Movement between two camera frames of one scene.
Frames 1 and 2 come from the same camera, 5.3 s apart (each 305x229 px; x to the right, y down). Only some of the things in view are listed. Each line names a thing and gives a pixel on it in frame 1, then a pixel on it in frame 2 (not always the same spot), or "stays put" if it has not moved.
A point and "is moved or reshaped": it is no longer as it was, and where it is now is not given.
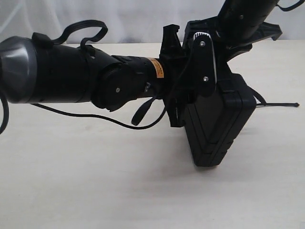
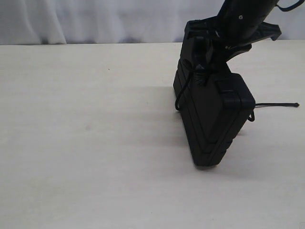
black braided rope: (263, 103) is moved or reshaped
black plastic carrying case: (212, 121) stays put
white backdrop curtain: (126, 21) stays put
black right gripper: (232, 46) stays put
